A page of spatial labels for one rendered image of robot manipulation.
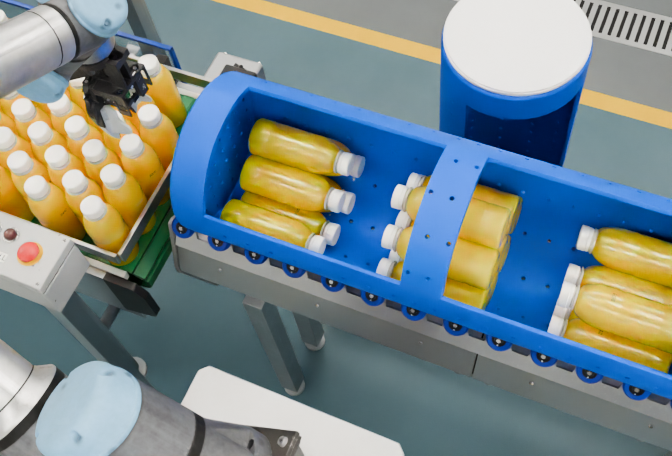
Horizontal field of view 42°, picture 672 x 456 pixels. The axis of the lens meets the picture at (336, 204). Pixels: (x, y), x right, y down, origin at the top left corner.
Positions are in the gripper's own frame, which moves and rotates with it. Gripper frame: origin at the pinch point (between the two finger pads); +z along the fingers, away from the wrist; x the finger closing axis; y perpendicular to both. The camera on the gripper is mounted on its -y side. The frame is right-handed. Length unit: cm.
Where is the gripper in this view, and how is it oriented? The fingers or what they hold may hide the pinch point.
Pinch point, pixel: (121, 119)
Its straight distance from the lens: 155.9
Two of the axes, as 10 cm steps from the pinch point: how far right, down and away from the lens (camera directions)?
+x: 3.9, -8.2, 4.2
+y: 9.2, 3.0, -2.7
